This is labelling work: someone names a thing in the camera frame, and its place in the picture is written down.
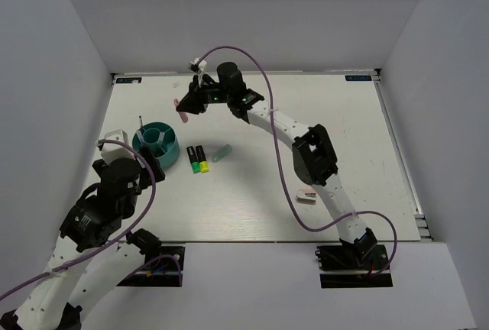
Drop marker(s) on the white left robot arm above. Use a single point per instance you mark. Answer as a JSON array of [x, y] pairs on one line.
[[91, 256]]

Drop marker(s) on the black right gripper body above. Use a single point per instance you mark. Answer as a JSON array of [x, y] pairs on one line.
[[203, 94]]

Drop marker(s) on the blue clear pen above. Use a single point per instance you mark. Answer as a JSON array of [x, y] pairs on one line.
[[161, 137]]

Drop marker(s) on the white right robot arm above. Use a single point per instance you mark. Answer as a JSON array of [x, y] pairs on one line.
[[314, 158]]

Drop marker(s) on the teal round divided organizer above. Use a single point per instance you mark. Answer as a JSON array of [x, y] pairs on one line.
[[166, 153]]

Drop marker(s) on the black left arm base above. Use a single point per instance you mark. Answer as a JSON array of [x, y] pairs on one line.
[[162, 266]]

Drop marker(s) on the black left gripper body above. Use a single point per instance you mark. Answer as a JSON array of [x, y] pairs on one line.
[[158, 172]]

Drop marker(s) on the right corner label sticker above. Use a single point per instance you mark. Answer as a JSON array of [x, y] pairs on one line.
[[358, 78]]

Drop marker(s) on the green clear pen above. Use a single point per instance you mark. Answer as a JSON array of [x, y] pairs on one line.
[[140, 136]]

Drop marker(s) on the green black highlighter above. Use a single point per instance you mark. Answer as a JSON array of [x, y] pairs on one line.
[[193, 159]]

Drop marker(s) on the corner label sticker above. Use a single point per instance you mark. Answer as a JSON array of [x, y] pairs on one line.
[[358, 78], [128, 80]]

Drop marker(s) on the left corner label sticker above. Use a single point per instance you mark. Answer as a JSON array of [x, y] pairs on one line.
[[128, 80]]

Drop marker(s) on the yellow black highlighter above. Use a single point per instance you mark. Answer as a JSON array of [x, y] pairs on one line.
[[201, 157]]

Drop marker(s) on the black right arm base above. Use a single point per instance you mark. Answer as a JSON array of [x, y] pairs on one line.
[[338, 271]]

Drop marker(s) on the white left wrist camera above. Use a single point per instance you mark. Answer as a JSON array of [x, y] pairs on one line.
[[110, 152]]

